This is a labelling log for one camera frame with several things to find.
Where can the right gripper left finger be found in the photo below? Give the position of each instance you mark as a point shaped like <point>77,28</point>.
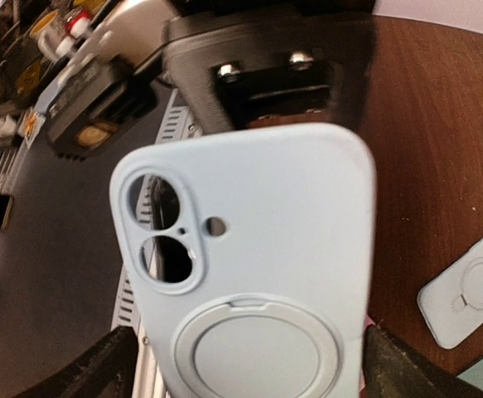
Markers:
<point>111,361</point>

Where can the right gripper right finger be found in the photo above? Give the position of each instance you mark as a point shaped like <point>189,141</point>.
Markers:
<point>394,369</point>

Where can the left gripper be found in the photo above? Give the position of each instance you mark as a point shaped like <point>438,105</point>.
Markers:
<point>248,64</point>

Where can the blue-cased phone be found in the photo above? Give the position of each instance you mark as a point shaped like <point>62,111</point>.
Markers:
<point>452,303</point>
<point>254,279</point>

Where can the light blue phone case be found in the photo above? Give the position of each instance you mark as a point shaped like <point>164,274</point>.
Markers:
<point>49,94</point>

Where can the red soda can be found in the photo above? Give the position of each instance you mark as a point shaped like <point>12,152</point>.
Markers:
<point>77,23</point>

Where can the yellow-rimmed patterned mug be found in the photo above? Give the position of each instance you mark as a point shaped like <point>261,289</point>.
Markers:
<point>48,33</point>

